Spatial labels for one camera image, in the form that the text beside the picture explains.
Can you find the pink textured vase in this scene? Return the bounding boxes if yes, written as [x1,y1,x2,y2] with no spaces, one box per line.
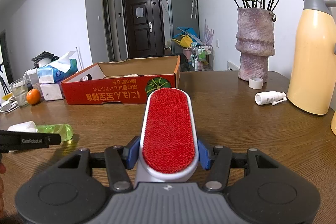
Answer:
[235,8,275,83]

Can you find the yellow thermos jug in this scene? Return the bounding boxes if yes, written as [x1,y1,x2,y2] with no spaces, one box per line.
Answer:
[287,0,335,115]

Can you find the dark entrance door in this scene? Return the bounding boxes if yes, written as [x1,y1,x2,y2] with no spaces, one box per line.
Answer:
[122,0,165,59]

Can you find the blue yellow bags pile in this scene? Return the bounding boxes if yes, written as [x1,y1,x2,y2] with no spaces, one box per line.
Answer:
[171,27,202,49]

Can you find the red white lint brush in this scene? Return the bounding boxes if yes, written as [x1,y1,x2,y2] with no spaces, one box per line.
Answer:
[135,88,199,184]

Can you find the wire trolley with bottles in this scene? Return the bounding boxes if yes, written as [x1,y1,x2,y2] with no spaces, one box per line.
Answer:
[190,43,214,71]

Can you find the black bag on chair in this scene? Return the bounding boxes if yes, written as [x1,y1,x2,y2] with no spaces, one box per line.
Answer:
[179,53,194,72]

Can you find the yellow bear mug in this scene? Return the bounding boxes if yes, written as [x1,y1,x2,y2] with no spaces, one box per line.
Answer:
[330,111,336,135]

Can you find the clear drinking glass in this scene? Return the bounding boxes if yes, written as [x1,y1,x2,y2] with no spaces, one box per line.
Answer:
[10,79,29,107]

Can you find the person's left hand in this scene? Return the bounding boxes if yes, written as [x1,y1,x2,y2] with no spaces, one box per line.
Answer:
[0,163,6,219]

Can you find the black headset on container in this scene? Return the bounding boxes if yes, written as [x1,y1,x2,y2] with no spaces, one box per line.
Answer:
[31,51,59,63]

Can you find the white charger with cables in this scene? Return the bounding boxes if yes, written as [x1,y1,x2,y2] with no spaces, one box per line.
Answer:
[1,96,19,113]

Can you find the camera tripod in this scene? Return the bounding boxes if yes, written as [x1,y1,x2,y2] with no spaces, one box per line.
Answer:
[0,61,10,95]

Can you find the grey refrigerator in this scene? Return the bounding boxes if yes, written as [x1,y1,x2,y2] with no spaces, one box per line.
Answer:
[167,0,199,54]

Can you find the white tape roll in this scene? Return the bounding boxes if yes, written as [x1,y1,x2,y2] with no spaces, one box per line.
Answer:
[248,77,264,90]

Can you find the orange fruit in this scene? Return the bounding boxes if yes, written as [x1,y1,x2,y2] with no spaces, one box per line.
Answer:
[26,89,41,105]

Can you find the white purple tissue pack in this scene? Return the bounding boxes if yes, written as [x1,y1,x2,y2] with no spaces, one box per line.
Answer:
[40,83,64,101]

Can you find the red cardboard box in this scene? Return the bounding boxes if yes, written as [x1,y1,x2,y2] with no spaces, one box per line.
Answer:
[61,56,181,105]

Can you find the blue tissue pack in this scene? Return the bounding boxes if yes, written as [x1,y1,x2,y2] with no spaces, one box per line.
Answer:
[37,51,77,84]

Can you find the white spray bottle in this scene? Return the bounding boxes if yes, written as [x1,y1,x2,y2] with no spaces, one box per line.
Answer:
[255,91,287,106]

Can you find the green spray bottle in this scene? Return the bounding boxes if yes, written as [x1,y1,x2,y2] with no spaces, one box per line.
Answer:
[7,121,73,142]

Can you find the clear food container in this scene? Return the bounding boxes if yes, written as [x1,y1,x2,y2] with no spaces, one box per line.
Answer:
[23,68,40,90]

